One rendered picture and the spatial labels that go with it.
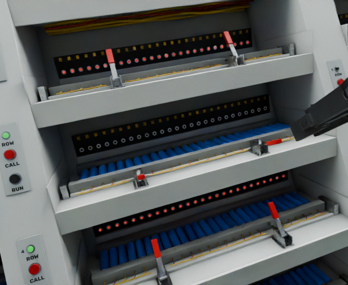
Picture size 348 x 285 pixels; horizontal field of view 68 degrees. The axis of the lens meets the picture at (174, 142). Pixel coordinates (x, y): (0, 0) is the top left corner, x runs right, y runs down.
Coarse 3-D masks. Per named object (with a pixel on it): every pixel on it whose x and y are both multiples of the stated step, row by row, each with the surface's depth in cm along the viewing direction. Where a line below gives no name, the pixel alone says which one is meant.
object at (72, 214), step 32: (224, 128) 71; (224, 160) 56; (256, 160) 54; (288, 160) 56; (320, 160) 58; (64, 192) 50; (96, 192) 51; (128, 192) 48; (160, 192) 50; (192, 192) 51; (64, 224) 46; (96, 224) 48
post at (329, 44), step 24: (264, 0) 70; (288, 0) 62; (312, 0) 60; (264, 24) 73; (288, 24) 64; (312, 24) 59; (336, 24) 61; (336, 48) 60; (288, 96) 70; (312, 96) 62; (312, 168) 67; (336, 168) 60
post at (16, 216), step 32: (0, 0) 47; (0, 32) 46; (32, 32) 62; (32, 64) 55; (0, 96) 45; (32, 128) 46; (32, 160) 45; (64, 160) 64; (0, 192) 44; (32, 192) 45; (0, 224) 43; (32, 224) 44; (64, 256) 45
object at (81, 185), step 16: (288, 128) 62; (224, 144) 58; (240, 144) 58; (160, 160) 55; (176, 160) 55; (192, 160) 56; (208, 160) 55; (96, 176) 52; (112, 176) 52; (128, 176) 53; (80, 192) 50
